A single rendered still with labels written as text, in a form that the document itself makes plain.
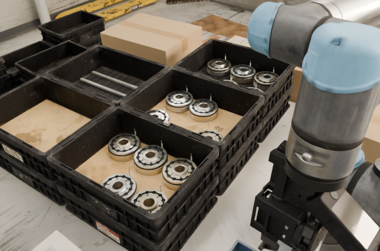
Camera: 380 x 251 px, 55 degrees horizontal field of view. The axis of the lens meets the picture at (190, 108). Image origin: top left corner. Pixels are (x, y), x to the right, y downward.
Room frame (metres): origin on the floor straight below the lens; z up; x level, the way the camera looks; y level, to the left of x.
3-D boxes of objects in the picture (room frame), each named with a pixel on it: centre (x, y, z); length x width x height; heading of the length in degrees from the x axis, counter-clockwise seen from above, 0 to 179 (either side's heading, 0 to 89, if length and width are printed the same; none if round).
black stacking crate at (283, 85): (1.25, -0.18, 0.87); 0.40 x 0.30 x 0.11; 54
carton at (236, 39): (1.73, -0.26, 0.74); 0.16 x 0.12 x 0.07; 142
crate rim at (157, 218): (0.76, 0.17, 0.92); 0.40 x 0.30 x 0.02; 54
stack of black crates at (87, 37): (2.60, 0.85, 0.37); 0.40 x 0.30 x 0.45; 139
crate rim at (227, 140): (1.00, -0.01, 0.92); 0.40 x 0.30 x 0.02; 54
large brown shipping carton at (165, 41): (1.67, 0.17, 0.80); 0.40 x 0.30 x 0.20; 55
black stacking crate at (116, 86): (1.24, 0.32, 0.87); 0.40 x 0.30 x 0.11; 54
